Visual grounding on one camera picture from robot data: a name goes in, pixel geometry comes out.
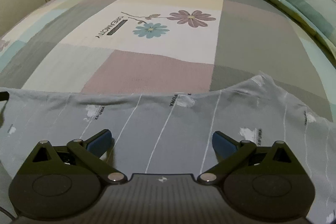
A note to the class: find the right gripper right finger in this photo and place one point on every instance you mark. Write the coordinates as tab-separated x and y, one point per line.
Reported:
261	183

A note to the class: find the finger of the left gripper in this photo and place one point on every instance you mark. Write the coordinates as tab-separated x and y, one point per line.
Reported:
4	96

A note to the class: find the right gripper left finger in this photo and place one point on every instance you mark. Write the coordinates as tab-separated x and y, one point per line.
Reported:
58	182

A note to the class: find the grey patterned pyjama trousers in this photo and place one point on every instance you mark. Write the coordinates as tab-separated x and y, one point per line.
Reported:
171	133

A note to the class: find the patchwork pastel bed sheet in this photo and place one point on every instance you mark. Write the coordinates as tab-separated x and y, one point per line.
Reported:
165	46

